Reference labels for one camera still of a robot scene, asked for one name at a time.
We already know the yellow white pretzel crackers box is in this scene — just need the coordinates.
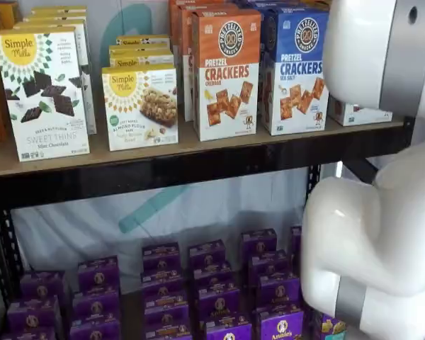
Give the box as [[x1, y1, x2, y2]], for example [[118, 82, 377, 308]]
[[327, 94, 394, 128]]

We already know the orange white pretzel crackers box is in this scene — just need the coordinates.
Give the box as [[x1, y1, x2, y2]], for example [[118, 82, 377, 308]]
[[179, 4, 240, 123], [191, 8, 262, 142], [168, 0, 234, 107]]

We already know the purple Annie's box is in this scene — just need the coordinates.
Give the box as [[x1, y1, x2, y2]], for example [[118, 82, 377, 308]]
[[196, 282, 242, 318], [260, 310, 305, 340], [0, 326, 57, 340], [141, 242, 181, 273], [240, 229, 278, 256], [69, 317, 121, 340], [6, 296, 64, 330], [140, 269, 185, 297], [144, 317, 193, 340], [77, 256, 120, 295], [205, 313, 253, 340], [193, 262, 234, 288], [143, 290, 191, 322], [256, 275, 302, 312], [72, 290, 121, 322], [311, 310, 345, 340], [19, 271, 67, 302], [247, 250, 288, 281], [188, 239, 227, 268]]

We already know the wooden shelf board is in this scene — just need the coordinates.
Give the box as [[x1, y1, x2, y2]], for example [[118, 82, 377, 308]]
[[0, 118, 404, 178]]

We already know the Simple Mills almond bars box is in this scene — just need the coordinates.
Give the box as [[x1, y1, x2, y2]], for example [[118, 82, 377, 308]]
[[115, 34, 171, 49], [101, 63, 181, 152], [108, 45, 175, 70]]

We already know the blue white pretzel crackers box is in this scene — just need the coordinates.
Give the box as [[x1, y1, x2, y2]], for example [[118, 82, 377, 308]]
[[254, 0, 331, 11], [261, 5, 331, 137], [233, 0, 266, 10]]

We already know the Simple Mills Sweet Thins box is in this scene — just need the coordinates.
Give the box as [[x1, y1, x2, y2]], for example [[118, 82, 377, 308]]
[[13, 19, 98, 136], [0, 26, 92, 163], [23, 13, 90, 26], [30, 5, 89, 17]]

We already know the orange yellow Revival box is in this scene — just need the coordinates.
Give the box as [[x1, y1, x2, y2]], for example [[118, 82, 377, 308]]
[[0, 1, 18, 31]]

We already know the white backdrop sheet teal print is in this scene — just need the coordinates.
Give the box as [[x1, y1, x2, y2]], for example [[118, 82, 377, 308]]
[[10, 0, 344, 281]]

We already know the black metal shelving frame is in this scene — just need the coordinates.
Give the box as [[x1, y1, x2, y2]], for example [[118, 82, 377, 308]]
[[0, 115, 417, 309]]

